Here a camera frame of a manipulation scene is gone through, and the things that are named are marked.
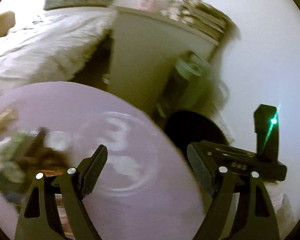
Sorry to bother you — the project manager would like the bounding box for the black round trash bin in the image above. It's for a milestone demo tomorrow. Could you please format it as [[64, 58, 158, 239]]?
[[163, 109, 229, 155]]

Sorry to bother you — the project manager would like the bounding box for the green slim appliance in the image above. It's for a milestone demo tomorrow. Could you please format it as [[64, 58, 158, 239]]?
[[156, 51, 213, 117]]

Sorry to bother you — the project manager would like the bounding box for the lilac tablecloth round table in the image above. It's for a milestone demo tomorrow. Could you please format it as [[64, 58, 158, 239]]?
[[0, 82, 204, 239]]

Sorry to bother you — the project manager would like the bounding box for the white bedside cabinet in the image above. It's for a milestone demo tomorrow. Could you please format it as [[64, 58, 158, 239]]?
[[108, 7, 219, 115]]

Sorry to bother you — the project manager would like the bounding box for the bed with white duvet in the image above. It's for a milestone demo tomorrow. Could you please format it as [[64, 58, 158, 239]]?
[[0, 8, 116, 96]]

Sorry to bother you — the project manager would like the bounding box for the wooden bed footboard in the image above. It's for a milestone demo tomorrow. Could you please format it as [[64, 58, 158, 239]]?
[[0, 11, 15, 38]]

